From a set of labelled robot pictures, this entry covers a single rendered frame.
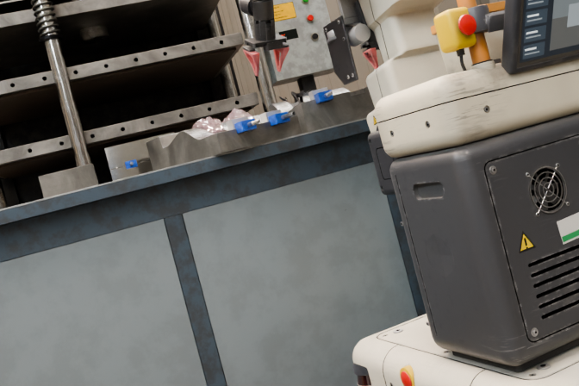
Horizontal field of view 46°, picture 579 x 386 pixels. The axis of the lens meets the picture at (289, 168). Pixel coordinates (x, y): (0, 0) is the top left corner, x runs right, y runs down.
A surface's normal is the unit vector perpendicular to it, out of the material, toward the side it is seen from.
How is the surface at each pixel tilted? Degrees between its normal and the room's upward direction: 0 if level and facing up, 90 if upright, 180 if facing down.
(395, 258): 90
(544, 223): 90
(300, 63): 90
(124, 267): 90
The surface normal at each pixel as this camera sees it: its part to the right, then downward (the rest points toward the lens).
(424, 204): -0.89, 0.24
